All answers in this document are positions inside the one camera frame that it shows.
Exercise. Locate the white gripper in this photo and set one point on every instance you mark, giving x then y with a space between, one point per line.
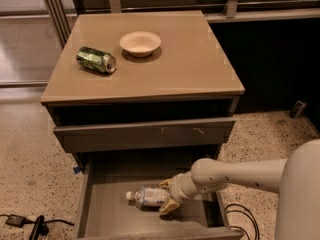
177 188

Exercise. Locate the blue label plastic bottle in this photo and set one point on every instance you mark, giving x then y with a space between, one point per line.
148 197

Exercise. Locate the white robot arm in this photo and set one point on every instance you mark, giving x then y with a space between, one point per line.
295 179

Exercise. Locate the open grey lower drawer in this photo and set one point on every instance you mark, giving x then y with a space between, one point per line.
105 213

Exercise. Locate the closed grey upper drawer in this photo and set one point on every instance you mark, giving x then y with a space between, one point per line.
128 136

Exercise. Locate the grey wooden drawer cabinet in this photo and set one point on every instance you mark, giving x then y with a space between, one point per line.
187 77

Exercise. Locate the blue tape piece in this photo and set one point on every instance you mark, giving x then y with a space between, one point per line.
76 170

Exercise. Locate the green crushed soda can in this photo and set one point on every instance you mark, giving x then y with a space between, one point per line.
96 60

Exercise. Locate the white paper bowl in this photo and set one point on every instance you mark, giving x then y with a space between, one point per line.
140 43

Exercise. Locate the black power adapter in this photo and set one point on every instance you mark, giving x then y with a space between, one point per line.
15 220

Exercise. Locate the small dark floor device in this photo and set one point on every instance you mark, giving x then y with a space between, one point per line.
297 109

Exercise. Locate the metal railing frame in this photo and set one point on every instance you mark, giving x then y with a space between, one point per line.
216 11

